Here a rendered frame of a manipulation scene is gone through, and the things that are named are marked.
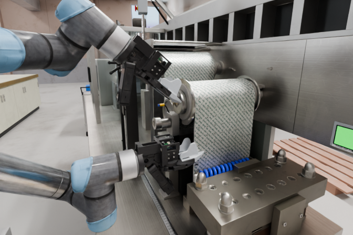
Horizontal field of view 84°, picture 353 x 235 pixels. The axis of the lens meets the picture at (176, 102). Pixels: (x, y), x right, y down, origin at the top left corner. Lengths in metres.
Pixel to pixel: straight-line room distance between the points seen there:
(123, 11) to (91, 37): 11.49
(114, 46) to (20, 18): 12.06
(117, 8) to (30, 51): 11.57
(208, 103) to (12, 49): 0.46
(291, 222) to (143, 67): 0.56
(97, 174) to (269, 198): 0.44
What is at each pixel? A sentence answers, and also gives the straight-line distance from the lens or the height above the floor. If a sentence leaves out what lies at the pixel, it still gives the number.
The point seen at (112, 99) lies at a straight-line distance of 1.55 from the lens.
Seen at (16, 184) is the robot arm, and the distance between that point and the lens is 0.57.
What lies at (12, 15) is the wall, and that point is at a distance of 12.63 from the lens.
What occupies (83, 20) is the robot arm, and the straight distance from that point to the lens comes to 0.49.
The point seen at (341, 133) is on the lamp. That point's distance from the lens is 0.68.
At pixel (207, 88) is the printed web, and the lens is 0.60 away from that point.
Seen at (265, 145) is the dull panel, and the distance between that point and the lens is 0.86.
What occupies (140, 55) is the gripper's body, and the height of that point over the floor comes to 1.39.
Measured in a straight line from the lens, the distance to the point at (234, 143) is 0.71.
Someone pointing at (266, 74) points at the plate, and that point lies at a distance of 0.79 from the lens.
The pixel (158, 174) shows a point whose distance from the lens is 0.57.
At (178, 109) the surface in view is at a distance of 0.60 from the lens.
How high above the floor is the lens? 1.39
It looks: 13 degrees down
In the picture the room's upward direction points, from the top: straight up
